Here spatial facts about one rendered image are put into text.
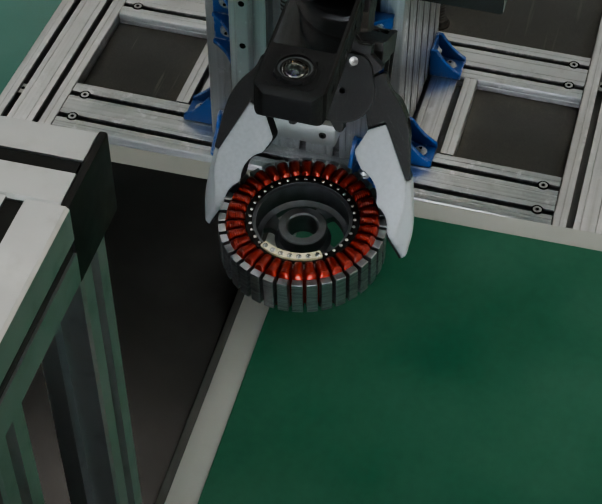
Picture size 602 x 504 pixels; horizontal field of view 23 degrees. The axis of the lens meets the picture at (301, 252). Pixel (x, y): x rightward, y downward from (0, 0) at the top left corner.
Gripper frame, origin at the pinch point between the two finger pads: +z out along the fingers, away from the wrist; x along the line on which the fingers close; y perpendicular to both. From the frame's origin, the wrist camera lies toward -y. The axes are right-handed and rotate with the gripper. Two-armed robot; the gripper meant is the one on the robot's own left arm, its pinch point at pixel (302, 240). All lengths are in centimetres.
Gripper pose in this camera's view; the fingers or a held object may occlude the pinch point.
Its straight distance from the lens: 98.0
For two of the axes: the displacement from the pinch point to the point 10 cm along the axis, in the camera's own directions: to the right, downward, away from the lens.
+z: -1.2, 9.4, 3.1
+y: 2.1, -2.8, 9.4
